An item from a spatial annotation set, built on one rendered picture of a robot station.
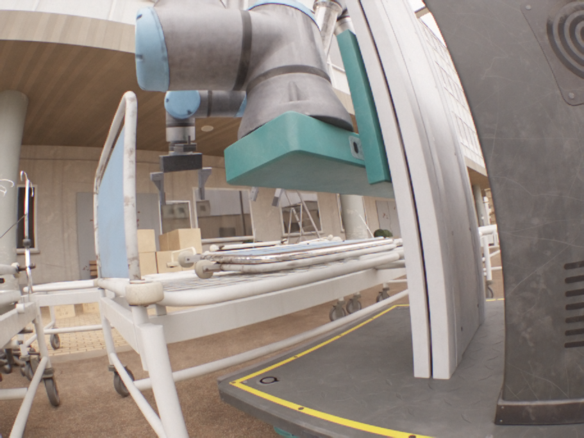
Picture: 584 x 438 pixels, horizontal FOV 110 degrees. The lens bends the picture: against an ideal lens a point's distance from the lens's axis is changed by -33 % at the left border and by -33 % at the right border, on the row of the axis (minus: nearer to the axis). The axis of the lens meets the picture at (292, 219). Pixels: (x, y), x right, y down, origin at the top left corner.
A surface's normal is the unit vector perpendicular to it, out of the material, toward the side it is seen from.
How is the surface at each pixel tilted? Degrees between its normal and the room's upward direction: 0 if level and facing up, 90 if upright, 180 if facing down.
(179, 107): 114
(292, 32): 92
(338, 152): 90
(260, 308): 90
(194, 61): 143
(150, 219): 90
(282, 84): 70
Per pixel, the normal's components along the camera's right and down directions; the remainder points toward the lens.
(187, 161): 0.62, 0.24
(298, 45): 0.27, -0.14
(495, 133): -0.70, 0.01
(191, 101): 0.29, 0.28
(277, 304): 0.65, -0.17
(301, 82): 0.10, -0.46
